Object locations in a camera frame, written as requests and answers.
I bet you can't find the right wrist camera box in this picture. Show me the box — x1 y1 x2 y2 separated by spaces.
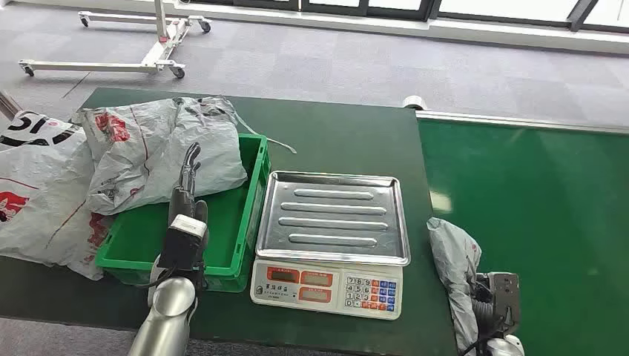
490 272 522 336

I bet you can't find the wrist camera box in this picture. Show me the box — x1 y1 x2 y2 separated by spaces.
158 214 208 272
490 272 522 336

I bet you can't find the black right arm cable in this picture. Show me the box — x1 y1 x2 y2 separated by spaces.
459 318 508 356

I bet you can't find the metal tripod leg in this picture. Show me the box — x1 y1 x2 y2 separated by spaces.
0 90 24 122

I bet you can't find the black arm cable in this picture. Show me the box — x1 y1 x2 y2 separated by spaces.
135 266 177 289
459 318 508 356

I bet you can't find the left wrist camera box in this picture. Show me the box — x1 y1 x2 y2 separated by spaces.
158 214 208 272

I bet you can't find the white wheeled stand frame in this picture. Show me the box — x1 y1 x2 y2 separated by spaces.
18 0 213 79

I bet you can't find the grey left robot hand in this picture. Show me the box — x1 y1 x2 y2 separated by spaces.
168 142 209 225

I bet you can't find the electronic weighing scale steel tray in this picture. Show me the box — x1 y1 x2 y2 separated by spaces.
249 170 412 321

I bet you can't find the aluminium conveyor side rail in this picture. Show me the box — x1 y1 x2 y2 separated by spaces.
415 110 629 136

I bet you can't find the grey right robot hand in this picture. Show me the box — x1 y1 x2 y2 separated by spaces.
472 273 495 306

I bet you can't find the large grey mailer package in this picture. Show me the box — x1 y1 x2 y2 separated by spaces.
70 96 297 217

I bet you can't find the small grey mailer package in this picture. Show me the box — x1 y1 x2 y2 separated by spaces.
426 217 484 355

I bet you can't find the green conveyor belt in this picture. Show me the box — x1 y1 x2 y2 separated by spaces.
418 119 629 356

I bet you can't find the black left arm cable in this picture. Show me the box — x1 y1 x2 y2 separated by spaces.
135 266 177 289

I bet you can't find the white conveyor roller end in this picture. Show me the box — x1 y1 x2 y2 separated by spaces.
402 95 429 112

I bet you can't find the green plastic crate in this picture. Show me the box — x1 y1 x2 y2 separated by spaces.
94 133 271 294

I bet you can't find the black window frame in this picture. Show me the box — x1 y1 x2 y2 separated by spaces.
186 0 629 34

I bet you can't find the white mailer package black print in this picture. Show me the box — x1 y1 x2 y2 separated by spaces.
0 110 116 281

